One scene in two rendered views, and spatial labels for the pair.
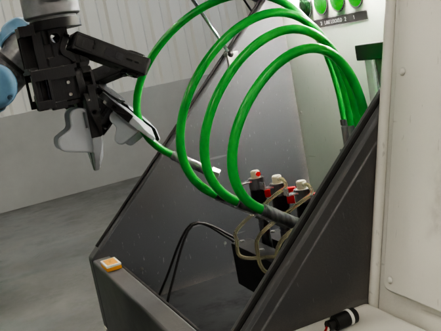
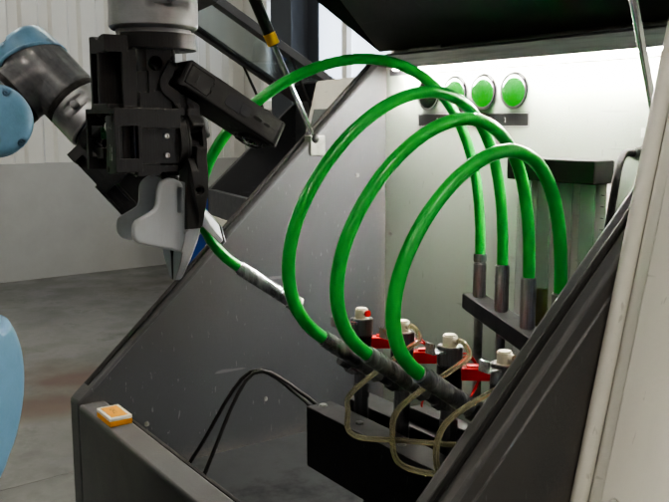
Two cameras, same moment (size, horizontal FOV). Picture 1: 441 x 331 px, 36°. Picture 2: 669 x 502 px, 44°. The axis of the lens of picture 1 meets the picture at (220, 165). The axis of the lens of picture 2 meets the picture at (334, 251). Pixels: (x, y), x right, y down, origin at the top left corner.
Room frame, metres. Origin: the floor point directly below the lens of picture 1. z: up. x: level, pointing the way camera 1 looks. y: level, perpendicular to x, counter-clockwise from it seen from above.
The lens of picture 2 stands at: (0.19, 0.20, 1.33)
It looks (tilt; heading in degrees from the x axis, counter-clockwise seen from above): 9 degrees down; 347
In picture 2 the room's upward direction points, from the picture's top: straight up
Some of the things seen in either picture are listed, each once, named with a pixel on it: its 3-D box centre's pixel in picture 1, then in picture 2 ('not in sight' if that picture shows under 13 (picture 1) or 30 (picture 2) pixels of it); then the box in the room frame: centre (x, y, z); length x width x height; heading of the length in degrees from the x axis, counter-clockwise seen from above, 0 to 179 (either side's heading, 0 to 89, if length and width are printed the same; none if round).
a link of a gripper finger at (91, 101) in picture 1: (88, 106); (186, 177); (0.92, 0.16, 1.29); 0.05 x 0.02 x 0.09; 22
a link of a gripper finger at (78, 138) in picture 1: (79, 141); (163, 231); (0.92, 0.18, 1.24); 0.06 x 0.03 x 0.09; 112
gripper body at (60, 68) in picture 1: (58, 65); (147, 107); (0.94, 0.19, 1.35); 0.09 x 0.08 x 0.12; 112
